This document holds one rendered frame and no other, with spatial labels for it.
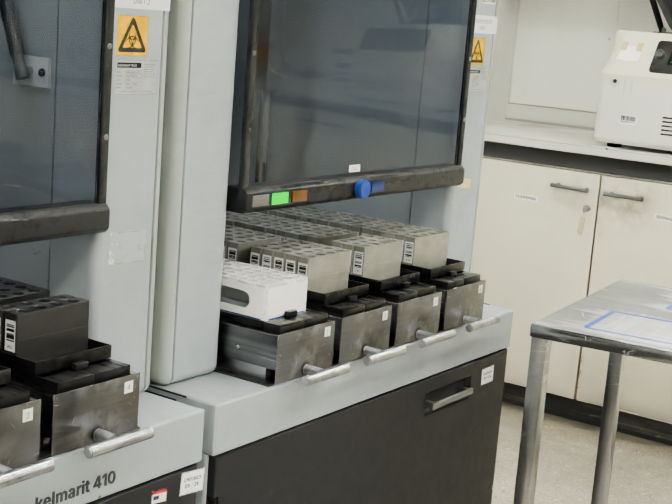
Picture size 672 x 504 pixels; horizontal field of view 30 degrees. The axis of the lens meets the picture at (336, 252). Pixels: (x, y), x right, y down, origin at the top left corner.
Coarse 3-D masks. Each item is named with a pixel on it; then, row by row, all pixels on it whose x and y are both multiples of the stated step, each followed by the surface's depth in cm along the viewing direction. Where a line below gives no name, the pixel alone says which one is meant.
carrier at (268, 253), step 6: (276, 246) 193; (282, 246) 194; (288, 246) 194; (294, 246) 194; (264, 252) 190; (270, 252) 189; (264, 258) 190; (270, 258) 189; (264, 264) 190; (270, 264) 189
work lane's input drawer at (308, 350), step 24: (288, 312) 175; (312, 312) 179; (240, 336) 173; (264, 336) 170; (288, 336) 171; (312, 336) 176; (240, 360) 173; (264, 360) 171; (288, 360) 172; (312, 360) 177; (312, 384) 170
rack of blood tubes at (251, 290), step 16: (224, 272) 178; (240, 272) 179; (256, 272) 180; (272, 272) 182; (224, 288) 188; (240, 288) 174; (256, 288) 172; (272, 288) 172; (288, 288) 175; (304, 288) 179; (224, 304) 176; (240, 304) 184; (256, 304) 173; (272, 304) 173; (288, 304) 176; (304, 304) 179
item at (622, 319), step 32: (608, 288) 211; (640, 288) 214; (544, 320) 184; (576, 320) 186; (608, 320) 187; (640, 320) 189; (544, 352) 181; (640, 352) 174; (544, 384) 183; (608, 384) 221; (608, 416) 222; (608, 448) 223; (608, 480) 224
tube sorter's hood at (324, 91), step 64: (256, 0) 165; (320, 0) 177; (384, 0) 190; (448, 0) 206; (256, 64) 168; (320, 64) 180; (384, 64) 193; (448, 64) 209; (256, 128) 170; (320, 128) 182; (384, 128) 196; (448, 128) 213; (256, 192) 170; (320, 192) 183; (384, 192) 197
